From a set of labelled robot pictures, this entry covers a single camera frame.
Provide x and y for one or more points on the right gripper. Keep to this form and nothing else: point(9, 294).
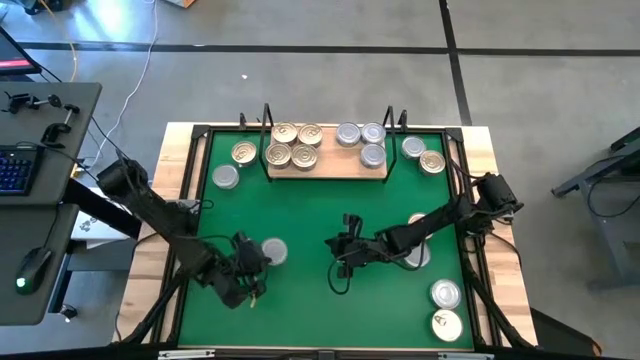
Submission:
point(362, 247)

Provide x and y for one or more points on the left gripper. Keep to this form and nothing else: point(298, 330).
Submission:
point(235, 285)

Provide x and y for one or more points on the green tuna can silver lid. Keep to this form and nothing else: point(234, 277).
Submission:
point(373, 155)
point(277, 251)
point(419, 259)
point(373, 133)
point(225, 176)
point(413, 147)
point(445, 294)
point(348, 134)

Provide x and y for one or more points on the blue salmon can gold lid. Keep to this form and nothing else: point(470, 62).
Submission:
point(415, 218)
point(447, 325)
point(304, 156)
point(285, 133)
point(310, 134)
point(432, 161)
point(244, 153)
point(278, 155)

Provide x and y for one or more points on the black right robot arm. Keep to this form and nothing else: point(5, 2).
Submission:
point(440, 220)

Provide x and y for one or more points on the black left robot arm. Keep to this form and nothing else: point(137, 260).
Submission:
point(160, 215)

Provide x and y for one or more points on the green table mat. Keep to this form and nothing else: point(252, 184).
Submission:
point(310, 210)

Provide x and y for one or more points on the black desk support beam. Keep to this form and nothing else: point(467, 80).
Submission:
point(100, 207)

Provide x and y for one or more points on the white printed box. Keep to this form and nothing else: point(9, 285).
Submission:
point(95, 227)

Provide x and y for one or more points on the dark grey desk top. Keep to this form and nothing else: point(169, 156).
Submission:
point(30, 225)
point(65, 165)

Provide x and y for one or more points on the black computer mouse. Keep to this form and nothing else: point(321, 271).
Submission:
point(35, 265)

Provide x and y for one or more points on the black desk clamp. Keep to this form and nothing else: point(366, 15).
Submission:
point(52, 132)
point(17, 102)

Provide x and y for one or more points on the black keyboard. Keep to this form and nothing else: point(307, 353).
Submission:
point(17, 172)

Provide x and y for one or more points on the orange wooden piece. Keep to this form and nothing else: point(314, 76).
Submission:
point(182, 2)

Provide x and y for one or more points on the grey metal stand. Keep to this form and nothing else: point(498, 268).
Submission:
point(615, 235)

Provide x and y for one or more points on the black monitor red glow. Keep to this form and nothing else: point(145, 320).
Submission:
point(12, 55)

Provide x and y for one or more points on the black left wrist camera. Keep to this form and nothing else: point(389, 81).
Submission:
point(246, 244)

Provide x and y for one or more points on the wooden shelf black metal frame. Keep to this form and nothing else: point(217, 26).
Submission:
point(335, 167)

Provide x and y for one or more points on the silver metal bracket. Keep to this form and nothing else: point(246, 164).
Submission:
point(465, 356)
point(185, 354)

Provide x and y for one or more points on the short black post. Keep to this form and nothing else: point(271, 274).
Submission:
point(243, 121)
point(402, 119)

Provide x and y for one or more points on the black metal rig frame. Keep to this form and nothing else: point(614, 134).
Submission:
point(200, 131)

